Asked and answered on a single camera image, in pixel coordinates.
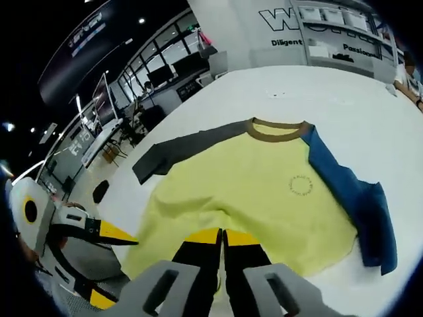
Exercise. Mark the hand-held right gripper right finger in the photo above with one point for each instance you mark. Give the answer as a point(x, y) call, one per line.
point(261, 287)

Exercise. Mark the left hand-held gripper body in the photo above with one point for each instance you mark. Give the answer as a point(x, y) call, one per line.
point(29, 211)

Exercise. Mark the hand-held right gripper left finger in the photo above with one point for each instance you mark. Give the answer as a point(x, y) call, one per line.
point(185, 284)

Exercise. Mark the yellow blue grey garment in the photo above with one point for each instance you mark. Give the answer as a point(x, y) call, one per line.
point(248, 181)

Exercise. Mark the black chair armrest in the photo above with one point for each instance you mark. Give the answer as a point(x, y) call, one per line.
point(100, 192)

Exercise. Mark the black desk monitor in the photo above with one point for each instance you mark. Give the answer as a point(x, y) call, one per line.
point(191, 66)
point(160, 74)

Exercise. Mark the dark overhead display banner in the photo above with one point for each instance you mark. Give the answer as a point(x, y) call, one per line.
point(76, 43)

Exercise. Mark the white table power strip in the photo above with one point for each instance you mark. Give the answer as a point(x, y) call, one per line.
point(277, 93)

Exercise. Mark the grey office chair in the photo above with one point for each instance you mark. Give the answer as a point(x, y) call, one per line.
point(219, 62)

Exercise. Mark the grey hanging bag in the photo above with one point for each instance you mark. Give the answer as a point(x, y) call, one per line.
point(208, 52)

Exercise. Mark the pink hanging item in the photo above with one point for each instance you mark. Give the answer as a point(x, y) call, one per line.
point(205, 37)

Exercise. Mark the small white table item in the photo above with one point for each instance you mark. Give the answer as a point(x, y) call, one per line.
point(390, 90)

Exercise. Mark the black shelf item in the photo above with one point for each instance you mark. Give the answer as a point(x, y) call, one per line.
point(343, 57)

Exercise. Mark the metal shelving rack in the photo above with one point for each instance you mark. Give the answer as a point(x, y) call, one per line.
point(333, 34)

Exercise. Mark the row of white storage bins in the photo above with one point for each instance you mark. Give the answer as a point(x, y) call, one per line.
point(330, 16)

